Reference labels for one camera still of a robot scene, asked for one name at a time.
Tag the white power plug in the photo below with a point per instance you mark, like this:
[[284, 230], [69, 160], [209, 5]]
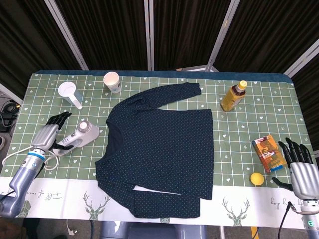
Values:
[[72, 232]]

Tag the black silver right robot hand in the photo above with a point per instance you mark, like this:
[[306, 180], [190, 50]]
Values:
[[305, 179]]

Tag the white paper cup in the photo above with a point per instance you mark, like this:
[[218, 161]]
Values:
[[111, 79]]

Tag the navy dotted long-sleeve shirt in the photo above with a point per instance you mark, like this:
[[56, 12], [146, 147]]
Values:
[[162, 137]]

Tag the dark teal table cover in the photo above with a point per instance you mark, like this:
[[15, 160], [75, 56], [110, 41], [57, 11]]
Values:
[[159, 73]]

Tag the black electronics pile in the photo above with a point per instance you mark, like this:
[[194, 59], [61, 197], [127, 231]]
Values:
[[10, 109]]

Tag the green grid tablecloth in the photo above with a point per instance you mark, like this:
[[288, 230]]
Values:
[[149, 79]]

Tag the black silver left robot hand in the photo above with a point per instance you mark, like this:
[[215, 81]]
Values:
[[46, 135]]

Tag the white table leg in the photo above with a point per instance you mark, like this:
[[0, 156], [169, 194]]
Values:
[[222, 232]]

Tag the dark screen panel white frame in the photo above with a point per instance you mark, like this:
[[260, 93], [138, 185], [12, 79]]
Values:
[[309, 82], [187, 32], [261, 32], [112, 32], [25, 37]]

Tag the grey shoe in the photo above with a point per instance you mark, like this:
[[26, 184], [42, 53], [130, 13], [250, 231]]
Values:
[[2, 143]]

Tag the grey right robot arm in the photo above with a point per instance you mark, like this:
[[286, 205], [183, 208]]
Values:
[[311, 219]]

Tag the white metal frame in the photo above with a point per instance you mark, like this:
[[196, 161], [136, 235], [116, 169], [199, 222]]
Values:
[[12, 95]]

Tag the yellow tea bottle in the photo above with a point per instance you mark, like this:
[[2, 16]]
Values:
[[231, 99]]

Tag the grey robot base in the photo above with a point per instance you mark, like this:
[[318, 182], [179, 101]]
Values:
[[149, 231]]

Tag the white measuring scoop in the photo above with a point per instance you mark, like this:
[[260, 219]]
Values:
[[66, 89]]

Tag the yellow ball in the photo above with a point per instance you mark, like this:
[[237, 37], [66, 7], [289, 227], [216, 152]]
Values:
[[257, 179]]

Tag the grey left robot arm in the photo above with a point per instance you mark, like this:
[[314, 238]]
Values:
[[22, 176]]

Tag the white screen foot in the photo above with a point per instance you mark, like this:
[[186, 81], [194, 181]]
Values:
[[199, 67]]

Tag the orange snack box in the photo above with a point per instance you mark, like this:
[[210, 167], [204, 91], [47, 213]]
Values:
[[269, 154]]

